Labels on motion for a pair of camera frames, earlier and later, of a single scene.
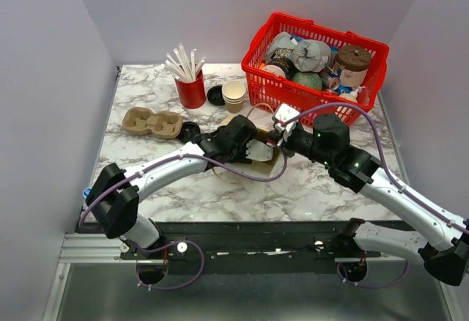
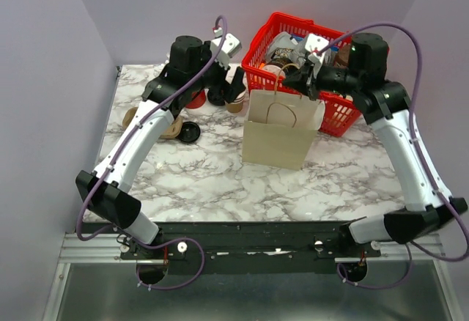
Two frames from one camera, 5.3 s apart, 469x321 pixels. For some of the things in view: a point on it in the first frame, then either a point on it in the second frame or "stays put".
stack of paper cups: [234, 93] stays put
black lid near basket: [215, 95] stays put
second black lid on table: [187, 130] stays put
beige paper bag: [260, 168] -> [281, 127]
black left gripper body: [238, 155] -> [215, 78]
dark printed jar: [283, 67] stays put
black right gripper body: [301, 143] -> [326, 79]
